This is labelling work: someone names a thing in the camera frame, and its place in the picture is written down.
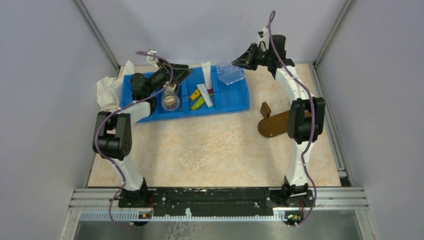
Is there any white toothpaste teal cap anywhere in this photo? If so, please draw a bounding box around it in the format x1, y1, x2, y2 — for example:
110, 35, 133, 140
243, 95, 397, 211
196, 83, 215, 109

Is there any aluminium frame rail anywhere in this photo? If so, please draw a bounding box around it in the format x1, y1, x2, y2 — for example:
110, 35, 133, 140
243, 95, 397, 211
69, 187, 369, 222

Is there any clear textured oval tray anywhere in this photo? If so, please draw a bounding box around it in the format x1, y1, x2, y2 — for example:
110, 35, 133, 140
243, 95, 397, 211
179, 132, 240, 172

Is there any blue divided plastic bin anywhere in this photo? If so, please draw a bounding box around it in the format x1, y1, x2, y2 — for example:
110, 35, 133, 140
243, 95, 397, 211
139, 65, 250, 123

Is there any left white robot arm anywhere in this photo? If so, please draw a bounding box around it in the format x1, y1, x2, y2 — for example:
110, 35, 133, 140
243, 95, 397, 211
92, 62, 193, 207

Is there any clear glass cup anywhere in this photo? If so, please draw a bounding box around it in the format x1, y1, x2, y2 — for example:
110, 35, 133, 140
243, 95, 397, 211
161, 90, 180, 112

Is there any yellow green tube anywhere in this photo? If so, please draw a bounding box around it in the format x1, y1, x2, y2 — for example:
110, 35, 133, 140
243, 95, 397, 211
190, 96, 205, 111

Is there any brown wooden tray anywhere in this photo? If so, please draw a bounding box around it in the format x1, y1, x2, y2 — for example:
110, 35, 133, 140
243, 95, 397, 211
257, 100, 312, 139

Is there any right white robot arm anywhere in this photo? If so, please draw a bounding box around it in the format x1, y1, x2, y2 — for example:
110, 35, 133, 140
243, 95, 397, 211
231, 34, 326, 206

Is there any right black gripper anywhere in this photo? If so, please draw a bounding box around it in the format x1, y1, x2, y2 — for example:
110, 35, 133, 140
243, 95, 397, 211
231, 43, 272, 72

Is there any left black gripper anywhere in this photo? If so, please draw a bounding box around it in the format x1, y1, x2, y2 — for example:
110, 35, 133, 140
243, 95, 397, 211
147, 57, 193, 95

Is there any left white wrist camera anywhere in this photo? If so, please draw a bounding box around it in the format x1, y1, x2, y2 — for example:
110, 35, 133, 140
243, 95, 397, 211
146, 49, 157, 63

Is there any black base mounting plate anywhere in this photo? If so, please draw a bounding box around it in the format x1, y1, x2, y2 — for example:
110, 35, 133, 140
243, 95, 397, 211
116, 187, 306, 217

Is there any white crumpled cloth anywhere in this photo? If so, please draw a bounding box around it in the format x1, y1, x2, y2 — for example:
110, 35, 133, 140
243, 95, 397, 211
96, 60, 135, 112

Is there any tall white toothpaste tube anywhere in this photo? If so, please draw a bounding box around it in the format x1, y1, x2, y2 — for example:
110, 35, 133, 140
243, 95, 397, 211
201, 61, 213, 93

